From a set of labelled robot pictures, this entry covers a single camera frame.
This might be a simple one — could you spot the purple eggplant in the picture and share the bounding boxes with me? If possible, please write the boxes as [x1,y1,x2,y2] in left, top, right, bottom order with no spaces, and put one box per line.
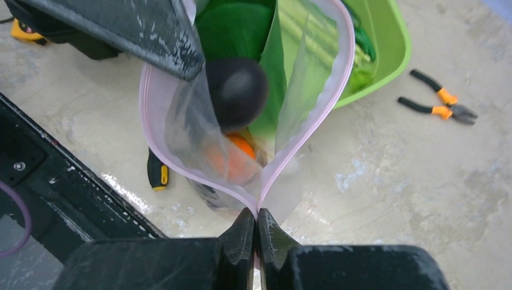
[205,57,269,134]

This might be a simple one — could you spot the orange black pliers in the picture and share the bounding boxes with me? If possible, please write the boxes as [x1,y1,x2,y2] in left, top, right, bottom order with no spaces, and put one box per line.
[397,69,478,125]

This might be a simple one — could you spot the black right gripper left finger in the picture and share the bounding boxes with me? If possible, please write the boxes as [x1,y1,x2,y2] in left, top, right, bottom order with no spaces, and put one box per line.
[53,208,256,289]

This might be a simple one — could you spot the orange fruit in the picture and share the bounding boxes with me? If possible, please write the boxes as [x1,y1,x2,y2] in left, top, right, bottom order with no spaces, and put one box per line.
[205,134,258,185]

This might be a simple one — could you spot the black yellow screwdriver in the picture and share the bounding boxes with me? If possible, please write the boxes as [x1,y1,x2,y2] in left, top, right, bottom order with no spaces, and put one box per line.
[147,149,169,191]

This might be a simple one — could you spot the green bok choy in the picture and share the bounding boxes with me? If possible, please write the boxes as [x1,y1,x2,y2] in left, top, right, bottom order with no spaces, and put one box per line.
[195,1,287,139]

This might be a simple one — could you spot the yellow tape measure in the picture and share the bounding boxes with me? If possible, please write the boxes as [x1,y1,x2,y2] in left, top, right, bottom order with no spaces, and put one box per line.
[10,18,48,46]

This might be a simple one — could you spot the clear zip top bag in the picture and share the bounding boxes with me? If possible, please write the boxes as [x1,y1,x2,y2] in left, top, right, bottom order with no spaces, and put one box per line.
[139,1,356,222]

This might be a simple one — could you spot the green plastic tray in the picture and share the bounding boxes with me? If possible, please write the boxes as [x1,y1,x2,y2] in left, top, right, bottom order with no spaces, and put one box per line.
[276,0,413,109]

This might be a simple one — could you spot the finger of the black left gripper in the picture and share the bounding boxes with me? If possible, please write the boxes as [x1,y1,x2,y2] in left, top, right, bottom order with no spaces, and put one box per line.
[6,0,205,80]

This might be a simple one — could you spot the green chili pepper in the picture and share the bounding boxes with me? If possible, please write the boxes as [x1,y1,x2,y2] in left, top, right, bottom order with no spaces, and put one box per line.
[342,1,376,62]

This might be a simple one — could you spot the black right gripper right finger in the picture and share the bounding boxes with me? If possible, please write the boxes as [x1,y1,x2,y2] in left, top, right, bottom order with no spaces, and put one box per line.
[257,208,450,289]

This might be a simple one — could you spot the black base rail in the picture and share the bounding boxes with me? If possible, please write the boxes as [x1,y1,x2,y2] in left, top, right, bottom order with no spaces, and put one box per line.
[1,96,163,262]

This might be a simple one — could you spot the white napa cabbage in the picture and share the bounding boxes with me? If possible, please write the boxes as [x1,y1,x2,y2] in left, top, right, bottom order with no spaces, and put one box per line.
[278,1,372,66]

